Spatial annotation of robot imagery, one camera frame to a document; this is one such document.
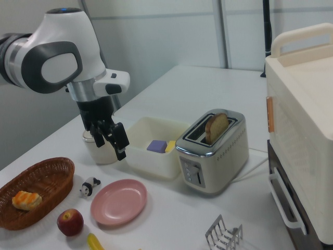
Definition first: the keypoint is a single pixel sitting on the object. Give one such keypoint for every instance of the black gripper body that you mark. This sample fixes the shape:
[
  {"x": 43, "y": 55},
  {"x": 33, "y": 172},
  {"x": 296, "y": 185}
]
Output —
[{"x": 96, "y": 112}]

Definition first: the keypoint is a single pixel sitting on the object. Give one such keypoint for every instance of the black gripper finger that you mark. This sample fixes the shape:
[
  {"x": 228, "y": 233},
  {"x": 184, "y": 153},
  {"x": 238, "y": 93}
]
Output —
[
  {"x": 98, "y": 135},
  {"x": 118, "y": 140}
]

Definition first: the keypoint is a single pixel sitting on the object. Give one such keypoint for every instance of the brown toast slice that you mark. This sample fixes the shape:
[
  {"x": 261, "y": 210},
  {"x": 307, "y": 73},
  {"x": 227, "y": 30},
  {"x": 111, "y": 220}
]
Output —
[{"x": 217, "y": 127}]

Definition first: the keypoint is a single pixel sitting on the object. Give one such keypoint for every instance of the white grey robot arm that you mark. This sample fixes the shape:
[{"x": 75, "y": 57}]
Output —
[{"x": 65, "y": 34}]

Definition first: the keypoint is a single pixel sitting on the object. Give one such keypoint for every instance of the cream silver toaster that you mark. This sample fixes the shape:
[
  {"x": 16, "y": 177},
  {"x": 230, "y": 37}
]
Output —
[{"x": 226, "y": 161}]

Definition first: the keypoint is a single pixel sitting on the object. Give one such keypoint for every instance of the cream lidded bin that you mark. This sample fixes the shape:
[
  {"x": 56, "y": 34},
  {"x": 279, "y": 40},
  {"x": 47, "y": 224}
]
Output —
[{"x": 104, "y": 155}]

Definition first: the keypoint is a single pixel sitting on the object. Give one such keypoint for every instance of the purple block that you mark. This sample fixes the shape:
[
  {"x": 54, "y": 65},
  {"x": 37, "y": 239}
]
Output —
[{"x": 156, "y": 147}]

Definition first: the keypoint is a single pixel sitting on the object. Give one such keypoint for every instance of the white plastic container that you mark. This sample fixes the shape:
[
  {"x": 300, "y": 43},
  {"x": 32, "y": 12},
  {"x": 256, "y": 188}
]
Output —
[{"x": 151, "y": 162}]

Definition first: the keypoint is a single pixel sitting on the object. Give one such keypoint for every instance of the panda toy figure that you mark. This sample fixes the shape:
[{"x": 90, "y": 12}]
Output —
[{"x": 88, "y": 187}]

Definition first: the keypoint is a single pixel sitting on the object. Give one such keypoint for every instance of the yellow block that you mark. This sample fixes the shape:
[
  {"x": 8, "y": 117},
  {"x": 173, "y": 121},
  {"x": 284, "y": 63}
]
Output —
[{"x": 171, "y": 146}]

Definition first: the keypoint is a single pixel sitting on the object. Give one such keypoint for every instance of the pink plate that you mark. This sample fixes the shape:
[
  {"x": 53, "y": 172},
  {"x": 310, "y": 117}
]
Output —
[{"x": 119, "y": 201}]

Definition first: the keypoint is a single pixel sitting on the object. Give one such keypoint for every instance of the woven brown basket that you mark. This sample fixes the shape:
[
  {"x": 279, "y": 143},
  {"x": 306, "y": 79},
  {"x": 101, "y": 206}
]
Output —
[{"x": 46, "y": 177}]

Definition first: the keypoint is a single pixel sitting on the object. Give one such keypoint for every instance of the red apple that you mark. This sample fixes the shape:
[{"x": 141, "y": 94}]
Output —
[{"x": 70, "y": 222}]

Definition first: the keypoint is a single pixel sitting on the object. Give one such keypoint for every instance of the orange glazed pastry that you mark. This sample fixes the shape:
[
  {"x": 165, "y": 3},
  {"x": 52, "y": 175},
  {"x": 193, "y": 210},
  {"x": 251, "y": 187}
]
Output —
[{"x": 26, "y": 200}]

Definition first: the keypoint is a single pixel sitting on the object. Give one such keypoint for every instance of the yellow banana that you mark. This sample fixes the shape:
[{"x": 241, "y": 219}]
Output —
[{"x": 95, "y": 243}]

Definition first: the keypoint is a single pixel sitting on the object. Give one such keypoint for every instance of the metal toast rack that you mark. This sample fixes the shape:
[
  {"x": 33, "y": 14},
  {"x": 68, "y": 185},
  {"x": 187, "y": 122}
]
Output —
[{"x": 223, "y": 235}]

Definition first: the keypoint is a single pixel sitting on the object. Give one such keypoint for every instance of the black pole stand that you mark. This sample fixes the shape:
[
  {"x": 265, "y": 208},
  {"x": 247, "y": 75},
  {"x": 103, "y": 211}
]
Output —
[{"x": 268, "y": 31}]

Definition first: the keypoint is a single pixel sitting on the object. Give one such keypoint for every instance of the cream toy oven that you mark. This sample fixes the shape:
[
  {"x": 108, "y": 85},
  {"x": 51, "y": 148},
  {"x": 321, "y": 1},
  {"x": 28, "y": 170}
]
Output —
[{"x": 304, "y": 104}]

